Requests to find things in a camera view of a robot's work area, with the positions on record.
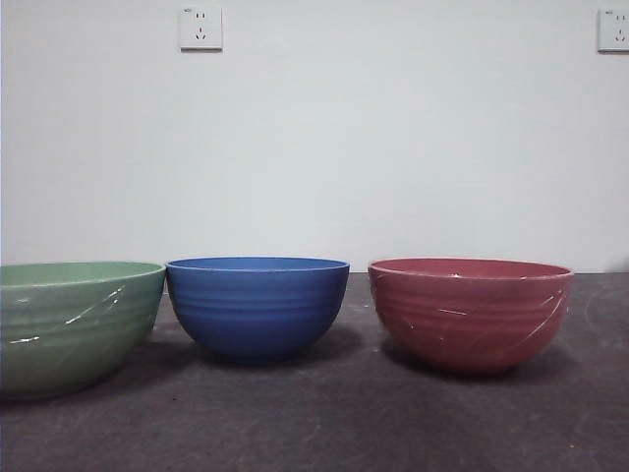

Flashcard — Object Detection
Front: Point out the red ribbed bowl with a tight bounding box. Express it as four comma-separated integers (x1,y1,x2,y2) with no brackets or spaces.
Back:
368,258,575,378

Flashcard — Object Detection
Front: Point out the green ribbed bowl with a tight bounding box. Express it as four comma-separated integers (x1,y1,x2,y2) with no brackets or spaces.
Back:
0,261,167,399

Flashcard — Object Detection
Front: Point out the blue ribbed bowl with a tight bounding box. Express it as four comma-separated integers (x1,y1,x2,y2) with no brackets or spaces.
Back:
165,256,351,366

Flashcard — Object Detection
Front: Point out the white wall socket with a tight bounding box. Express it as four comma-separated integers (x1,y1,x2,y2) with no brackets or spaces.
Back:
179,5,224,53
597,8,629,54

